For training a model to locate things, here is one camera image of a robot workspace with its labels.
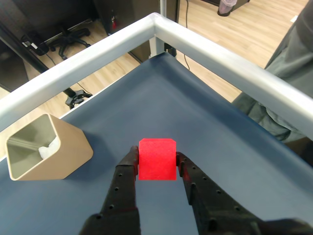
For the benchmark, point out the silver metal table rail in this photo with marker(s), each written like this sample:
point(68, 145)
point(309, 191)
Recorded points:
point(195, 44)

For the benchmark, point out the black stand base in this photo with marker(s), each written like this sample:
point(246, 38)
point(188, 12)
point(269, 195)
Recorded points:
point(77, 96)

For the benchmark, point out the beige square box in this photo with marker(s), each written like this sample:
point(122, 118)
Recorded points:
point(71, 149)

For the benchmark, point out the black office chair base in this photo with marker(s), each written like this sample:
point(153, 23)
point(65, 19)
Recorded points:
point(69, 39)

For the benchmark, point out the black power adapter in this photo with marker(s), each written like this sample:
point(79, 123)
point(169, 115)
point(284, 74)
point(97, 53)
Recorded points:
point(34, 45)

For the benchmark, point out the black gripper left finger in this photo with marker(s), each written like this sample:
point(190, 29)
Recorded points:
point(119, 191)

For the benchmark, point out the person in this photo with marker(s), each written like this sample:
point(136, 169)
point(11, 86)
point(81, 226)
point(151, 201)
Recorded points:
point(293, 61)

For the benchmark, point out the white table leg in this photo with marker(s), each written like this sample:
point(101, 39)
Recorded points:
point(156, 47)

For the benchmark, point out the bin with pink bag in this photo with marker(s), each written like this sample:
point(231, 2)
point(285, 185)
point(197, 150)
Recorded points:
point(227, 7)

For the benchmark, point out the dark blue-grey table mat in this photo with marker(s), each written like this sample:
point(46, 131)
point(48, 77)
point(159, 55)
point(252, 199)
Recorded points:
point(159, 98)

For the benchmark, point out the red cube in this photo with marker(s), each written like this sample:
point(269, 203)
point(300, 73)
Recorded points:
point(157, 161)

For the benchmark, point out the dark cabinet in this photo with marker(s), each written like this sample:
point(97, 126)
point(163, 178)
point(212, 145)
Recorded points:
point(132, 12)

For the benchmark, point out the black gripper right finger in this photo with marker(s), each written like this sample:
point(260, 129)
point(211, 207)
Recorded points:
point(215, 205)

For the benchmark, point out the white tissue paper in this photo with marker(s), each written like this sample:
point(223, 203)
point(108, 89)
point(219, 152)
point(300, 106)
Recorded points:
point(49, 149)

